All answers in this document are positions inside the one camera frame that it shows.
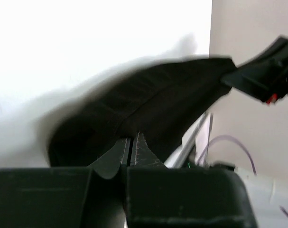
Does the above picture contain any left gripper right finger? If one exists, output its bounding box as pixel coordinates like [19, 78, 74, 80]
[126, 133, 258, 228]

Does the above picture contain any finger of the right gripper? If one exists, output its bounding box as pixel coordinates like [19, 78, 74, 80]
[221, 36, 288, 104]

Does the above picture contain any black skirt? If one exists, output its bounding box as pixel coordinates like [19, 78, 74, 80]
[47, 58, 236, 167]

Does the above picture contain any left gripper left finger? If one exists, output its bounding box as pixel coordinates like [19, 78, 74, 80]
[0, 138, 131, 228]

